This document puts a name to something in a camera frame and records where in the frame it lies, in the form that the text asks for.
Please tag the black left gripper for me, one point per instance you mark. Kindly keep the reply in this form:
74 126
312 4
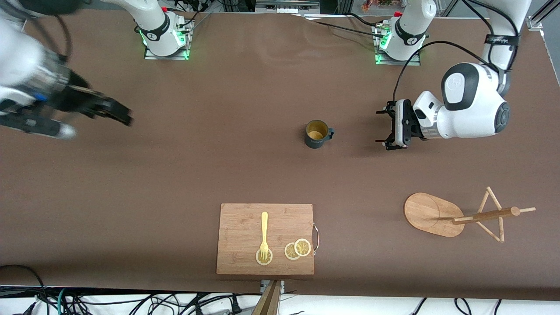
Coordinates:
410 123

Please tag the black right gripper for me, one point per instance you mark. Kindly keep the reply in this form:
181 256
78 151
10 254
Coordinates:
80 99

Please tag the dark teal ribbed mug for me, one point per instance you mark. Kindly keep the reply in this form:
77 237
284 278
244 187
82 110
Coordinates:
316 135

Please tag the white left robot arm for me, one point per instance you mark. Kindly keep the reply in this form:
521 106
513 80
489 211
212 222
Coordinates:
468 105

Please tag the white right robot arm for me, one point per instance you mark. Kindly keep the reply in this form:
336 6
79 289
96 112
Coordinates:
17 57

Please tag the wooden mug rack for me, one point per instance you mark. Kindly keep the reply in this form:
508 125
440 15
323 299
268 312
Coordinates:
426 212

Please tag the grey power strip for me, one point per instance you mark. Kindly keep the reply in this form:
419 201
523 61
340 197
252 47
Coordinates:
286 5

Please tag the yellow plastic fork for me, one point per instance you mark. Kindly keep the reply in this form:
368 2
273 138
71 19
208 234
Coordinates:
264 227

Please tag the wooden cutting board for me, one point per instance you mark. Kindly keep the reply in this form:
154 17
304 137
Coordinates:
240 236

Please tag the lemon slice under fork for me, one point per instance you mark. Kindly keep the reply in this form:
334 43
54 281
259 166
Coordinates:
259 260

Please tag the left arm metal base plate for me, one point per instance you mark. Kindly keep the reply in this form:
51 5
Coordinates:
415 61

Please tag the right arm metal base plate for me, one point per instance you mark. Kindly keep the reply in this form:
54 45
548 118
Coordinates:
186 48

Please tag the aluminium frame corner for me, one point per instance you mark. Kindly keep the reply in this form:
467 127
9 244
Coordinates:
540 17

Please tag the brown camera stand beam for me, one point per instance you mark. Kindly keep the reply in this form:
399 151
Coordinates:
269 302

